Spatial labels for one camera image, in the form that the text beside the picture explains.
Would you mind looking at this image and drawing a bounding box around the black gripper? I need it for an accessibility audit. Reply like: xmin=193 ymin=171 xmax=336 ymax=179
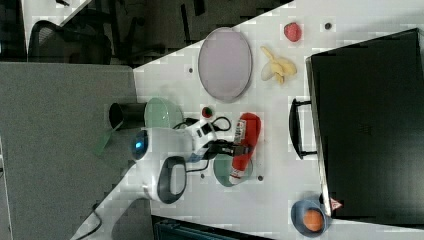
xmin=203 ymin=140 xmax=250 ymax=160

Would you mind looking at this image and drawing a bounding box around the red plush ketchup bottle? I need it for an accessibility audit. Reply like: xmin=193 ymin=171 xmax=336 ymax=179
xmin=230 ymin=113 xmax=261 ymax=180

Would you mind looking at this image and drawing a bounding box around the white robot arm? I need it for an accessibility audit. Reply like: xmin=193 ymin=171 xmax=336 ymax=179
xmin=70 ymin=119 xmax=253 ymax=240

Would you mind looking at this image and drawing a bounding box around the purple round plate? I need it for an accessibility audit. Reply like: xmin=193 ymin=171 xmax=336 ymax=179
xmin=198 ymin=27 xmax=252 ymax=103

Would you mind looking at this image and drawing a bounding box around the light green mug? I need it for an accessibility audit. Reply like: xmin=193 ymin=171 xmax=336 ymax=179
xmin=213 ymin=154 xmax=253 ymax=187

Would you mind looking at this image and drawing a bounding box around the green oval colander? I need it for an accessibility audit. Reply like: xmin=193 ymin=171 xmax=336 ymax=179
xmin=144 ymin=97 xmax=183 ymax=128

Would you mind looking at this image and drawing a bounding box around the peeled plush banana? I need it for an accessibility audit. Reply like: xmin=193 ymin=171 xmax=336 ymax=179
xmin=260 ymin=46 xmax=297 ymax=84

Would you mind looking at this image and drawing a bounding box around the blue small bowl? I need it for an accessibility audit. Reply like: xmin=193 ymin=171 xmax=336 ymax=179
xmin=291 ymin=199 xmax=329 ymax=238

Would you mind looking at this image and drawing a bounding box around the orange ball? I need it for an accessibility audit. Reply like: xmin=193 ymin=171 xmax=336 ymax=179
xmin=303 ymin=209 xmax=324 ymax=232

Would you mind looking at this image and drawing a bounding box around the dark grey cup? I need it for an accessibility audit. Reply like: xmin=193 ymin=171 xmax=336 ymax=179
xmin=109 ymin=103 xmax=146 ymax=130

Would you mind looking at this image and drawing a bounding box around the red strawberry toy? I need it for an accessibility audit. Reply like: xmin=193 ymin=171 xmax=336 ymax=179
xmin=284 ymin=22 xmax=302 ymax=42

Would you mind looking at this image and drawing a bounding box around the green slotted spatula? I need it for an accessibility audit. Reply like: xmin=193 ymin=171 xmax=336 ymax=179
xmin=94 ymin=122 xmax=123 ymax=156

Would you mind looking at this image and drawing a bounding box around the silver black toaster oven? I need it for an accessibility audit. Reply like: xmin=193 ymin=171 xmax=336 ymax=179
xmin=305 ymin=28 xmax=424 ymax=229

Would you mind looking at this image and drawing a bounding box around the black office chair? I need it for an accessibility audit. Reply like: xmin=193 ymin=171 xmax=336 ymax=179
xmin=27 ymin=0 xmax=165 ymax=67

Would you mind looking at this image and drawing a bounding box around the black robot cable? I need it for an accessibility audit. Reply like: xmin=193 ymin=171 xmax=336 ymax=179
xmin=173 ymin=116 xmax=232 ymax=133

